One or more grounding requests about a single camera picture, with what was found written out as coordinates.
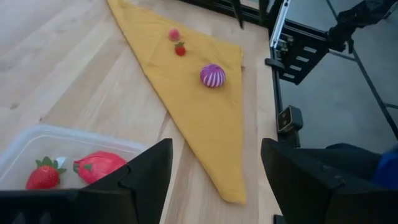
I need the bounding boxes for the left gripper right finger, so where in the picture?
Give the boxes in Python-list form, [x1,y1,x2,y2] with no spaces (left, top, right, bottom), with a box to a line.
[260,138,346,224]

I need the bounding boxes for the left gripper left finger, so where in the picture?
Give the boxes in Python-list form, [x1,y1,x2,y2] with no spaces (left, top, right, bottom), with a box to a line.
[81,138,174,224]

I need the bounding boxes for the red toy dragon fruit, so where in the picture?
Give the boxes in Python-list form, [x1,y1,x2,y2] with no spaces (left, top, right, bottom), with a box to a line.
[72,150,128,185]

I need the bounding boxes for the purple white striped toy onion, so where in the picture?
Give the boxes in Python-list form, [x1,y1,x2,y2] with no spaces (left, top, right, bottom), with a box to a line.
[199,63,227,89]

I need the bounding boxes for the small red toy strawberry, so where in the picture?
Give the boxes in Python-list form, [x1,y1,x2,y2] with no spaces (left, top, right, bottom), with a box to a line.
[174,41,187,57]

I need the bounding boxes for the clear plastic tupperware container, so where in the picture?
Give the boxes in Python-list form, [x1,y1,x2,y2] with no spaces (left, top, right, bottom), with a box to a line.
[0,123,149,191]

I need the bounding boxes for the person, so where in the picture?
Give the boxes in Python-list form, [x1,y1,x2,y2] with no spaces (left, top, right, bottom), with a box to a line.
[325,142,398,191]

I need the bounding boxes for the yellow cloth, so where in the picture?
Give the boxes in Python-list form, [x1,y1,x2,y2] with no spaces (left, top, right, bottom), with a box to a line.
[106,0,249,205]

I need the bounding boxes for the pink round toy fruit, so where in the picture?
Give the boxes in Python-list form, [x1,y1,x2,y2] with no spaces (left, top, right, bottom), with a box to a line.
[168,27,182,42]

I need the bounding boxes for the small black table camera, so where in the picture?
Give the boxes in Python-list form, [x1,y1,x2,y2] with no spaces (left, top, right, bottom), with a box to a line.
[276,105,305,147]

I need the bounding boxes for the black plastic rail clip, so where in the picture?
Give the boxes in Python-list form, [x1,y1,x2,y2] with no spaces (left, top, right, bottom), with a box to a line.
[264,57,286,75]

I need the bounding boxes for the silver aluminium frame bracket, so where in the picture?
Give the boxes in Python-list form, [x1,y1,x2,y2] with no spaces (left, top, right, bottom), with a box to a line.
[269,0,292,50]

